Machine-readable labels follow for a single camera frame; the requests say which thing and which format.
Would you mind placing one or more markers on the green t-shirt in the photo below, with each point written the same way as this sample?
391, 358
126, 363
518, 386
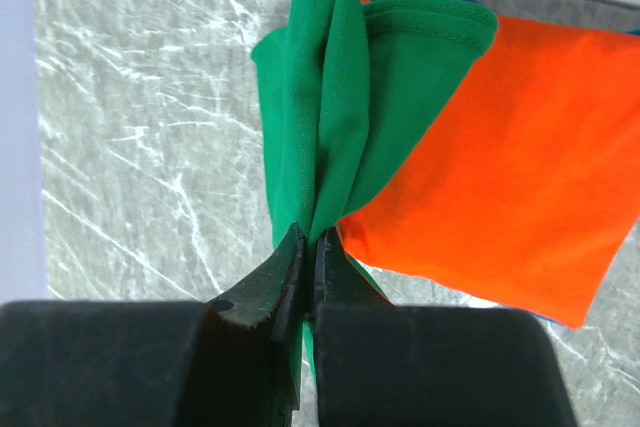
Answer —
346, 91

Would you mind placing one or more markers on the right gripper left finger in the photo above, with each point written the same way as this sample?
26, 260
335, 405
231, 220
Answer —
270, 294

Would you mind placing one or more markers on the folded orange t-shirt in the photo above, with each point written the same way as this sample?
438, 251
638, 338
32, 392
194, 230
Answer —
526, 186

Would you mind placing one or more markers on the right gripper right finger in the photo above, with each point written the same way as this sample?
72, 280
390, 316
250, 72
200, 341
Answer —
340, 279

